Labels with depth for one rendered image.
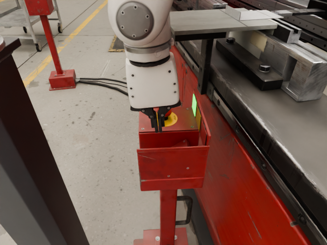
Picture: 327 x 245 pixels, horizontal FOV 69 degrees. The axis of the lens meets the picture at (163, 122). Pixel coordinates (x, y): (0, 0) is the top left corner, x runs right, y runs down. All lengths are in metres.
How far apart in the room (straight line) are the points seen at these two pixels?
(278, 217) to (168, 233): 0.53
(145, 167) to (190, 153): 0.11
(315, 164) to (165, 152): 0.28
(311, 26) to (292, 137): 0.56
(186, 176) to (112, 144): 1.20
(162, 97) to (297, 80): 0.31
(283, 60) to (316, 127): 0.19
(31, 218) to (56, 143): 1.15
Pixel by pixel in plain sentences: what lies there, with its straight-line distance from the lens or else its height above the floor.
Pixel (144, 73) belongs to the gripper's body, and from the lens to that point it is 0.43.
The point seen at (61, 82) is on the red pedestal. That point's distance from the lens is 2.51.
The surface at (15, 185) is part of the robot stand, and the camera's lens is 0.67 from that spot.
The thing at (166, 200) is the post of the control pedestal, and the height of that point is 0.51.
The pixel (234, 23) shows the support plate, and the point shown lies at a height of 1.00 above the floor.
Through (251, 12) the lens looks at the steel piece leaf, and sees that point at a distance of 0.78.
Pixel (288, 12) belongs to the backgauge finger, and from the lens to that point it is 0.81.
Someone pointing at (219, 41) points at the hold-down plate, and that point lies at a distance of 0.83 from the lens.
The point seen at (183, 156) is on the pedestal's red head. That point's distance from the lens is 0.54.
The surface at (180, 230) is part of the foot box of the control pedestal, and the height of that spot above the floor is 0.12.
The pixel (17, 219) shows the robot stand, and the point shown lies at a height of 0.56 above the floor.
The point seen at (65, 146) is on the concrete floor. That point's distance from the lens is 1.83.
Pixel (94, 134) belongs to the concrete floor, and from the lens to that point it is 1.86.
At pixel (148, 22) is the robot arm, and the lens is 0.31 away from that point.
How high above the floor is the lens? 1.17
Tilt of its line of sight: 38 degrees down
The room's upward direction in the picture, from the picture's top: straight up
